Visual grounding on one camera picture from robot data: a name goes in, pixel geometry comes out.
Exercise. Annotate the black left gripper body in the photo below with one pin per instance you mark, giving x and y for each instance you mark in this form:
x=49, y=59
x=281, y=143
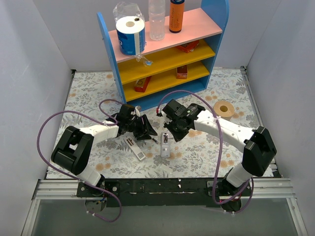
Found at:
x=141, y=126

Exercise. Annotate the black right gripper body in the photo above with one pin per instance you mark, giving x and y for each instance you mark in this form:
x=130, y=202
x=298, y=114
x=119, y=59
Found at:
x=173, y=126

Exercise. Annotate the small white display remote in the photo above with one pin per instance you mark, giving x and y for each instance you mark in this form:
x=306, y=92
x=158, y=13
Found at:
x=164, y=145

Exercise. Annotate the long white remote control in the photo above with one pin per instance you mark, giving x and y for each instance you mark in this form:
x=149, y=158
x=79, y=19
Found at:
x=135, y=148

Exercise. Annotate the white battery cover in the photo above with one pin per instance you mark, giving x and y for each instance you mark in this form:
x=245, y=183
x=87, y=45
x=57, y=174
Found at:
x=166, y=169

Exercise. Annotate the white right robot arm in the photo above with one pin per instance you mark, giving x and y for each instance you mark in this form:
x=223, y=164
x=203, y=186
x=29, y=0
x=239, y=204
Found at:
x=256, y=145

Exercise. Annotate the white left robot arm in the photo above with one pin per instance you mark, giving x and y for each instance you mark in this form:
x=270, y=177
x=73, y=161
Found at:
x=73, y=150

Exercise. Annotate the floral table mat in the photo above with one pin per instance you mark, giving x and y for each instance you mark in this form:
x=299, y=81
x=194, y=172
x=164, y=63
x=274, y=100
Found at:
x=94, y=95

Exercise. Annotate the red box lower shelf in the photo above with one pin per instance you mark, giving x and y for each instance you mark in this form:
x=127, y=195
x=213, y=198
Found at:
x=141, y=84

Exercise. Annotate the brown paper roll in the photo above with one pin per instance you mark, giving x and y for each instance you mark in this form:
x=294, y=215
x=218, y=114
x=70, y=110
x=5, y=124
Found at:
x=224, y=109

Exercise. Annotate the orange box middle shelf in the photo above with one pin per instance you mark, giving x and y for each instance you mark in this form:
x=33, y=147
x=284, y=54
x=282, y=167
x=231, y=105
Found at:
x=182, y=72

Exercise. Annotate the orange box shelf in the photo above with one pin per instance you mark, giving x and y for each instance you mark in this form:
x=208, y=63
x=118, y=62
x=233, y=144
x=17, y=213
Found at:
x=188, y=47
x=182, y=72

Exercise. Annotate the blue shelf unit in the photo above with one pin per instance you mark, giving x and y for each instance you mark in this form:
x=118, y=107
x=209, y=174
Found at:
x=206, y=24

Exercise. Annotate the small plastic wrapper scrap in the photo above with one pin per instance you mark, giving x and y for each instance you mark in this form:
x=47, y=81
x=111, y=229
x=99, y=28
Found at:
x=143, y=59

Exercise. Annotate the orange box top shelf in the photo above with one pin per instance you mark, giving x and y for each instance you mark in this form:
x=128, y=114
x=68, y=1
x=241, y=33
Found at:
x=188, y=47

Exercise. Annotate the blue wrapped toilet paper roll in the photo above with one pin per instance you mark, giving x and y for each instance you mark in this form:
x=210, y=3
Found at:
x=130, y=27

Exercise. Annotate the orange bottle black cap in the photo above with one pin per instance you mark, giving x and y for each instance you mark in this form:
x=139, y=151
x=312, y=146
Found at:
x=176, y=15

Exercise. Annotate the clear plastic water bottle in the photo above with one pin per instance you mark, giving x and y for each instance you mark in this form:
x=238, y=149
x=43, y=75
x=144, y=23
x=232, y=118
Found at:
x=156, y=10

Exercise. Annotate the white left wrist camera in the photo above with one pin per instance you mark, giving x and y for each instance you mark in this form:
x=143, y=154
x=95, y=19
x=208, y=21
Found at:
x=137, y=111

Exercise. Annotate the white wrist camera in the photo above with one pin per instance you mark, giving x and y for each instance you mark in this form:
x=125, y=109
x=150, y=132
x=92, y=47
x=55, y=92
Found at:
x=137, y=111
x=160, y=113

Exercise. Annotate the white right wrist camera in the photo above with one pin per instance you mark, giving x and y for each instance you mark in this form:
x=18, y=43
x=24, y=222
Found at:
x=160, y=113

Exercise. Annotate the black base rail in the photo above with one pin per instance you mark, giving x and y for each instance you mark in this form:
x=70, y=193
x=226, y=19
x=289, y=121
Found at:
x=159, y=191

